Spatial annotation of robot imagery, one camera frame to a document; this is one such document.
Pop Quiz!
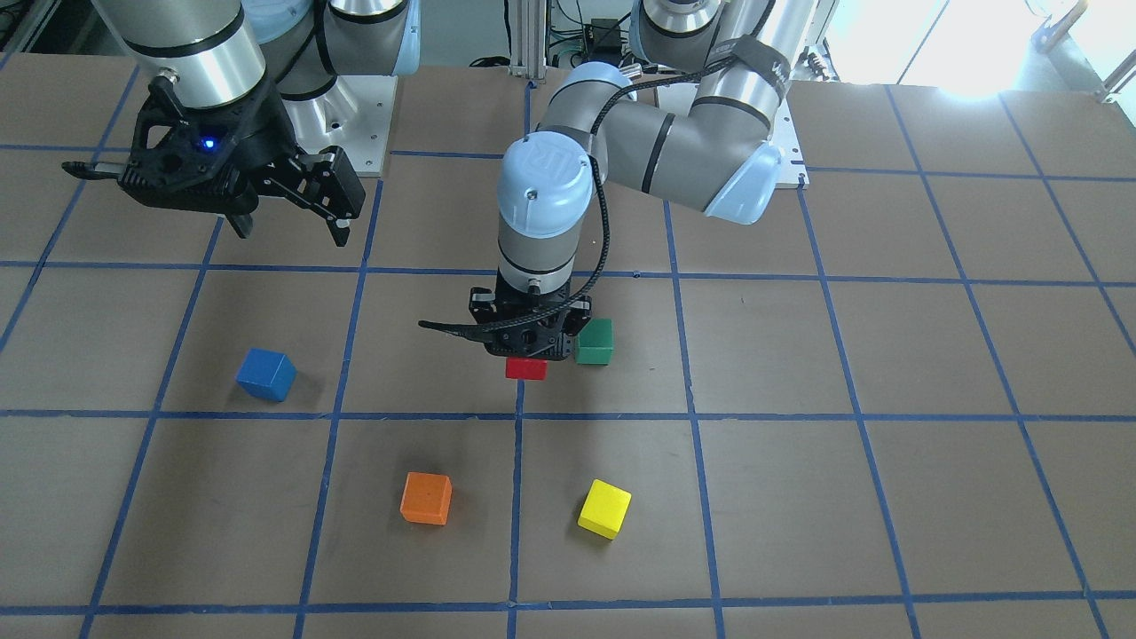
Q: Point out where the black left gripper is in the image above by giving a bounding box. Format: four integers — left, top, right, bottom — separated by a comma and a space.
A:
468, 284, 592, 360

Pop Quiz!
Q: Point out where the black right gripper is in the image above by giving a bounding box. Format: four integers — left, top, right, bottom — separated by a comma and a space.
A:
117, 75, 366, 248

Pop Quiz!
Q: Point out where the red wooden cube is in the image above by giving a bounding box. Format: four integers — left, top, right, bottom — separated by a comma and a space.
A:
504, 357, 548, 381

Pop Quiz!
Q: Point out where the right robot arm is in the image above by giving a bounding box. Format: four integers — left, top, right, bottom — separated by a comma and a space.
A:
62, 1, 421, 247

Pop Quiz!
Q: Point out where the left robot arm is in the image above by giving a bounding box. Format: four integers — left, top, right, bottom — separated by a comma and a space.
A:
438, 1, 818, 360

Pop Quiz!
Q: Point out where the green wooden cube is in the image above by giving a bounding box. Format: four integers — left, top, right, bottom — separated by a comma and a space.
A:
573, 317, 613, 367

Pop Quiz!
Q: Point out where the blue wooden cube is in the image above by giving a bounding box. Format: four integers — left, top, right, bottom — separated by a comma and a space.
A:
235, 348, 296, 403

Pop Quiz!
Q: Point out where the orange wooden cube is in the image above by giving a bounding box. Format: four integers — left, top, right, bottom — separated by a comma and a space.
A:
400, 470, 452, 526

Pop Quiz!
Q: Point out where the yellow wooden cube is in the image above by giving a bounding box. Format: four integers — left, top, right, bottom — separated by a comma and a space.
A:
577, 478, 632, 540

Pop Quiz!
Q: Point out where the aluminium frame post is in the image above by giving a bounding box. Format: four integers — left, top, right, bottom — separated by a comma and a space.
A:
504, 0, 550, 83

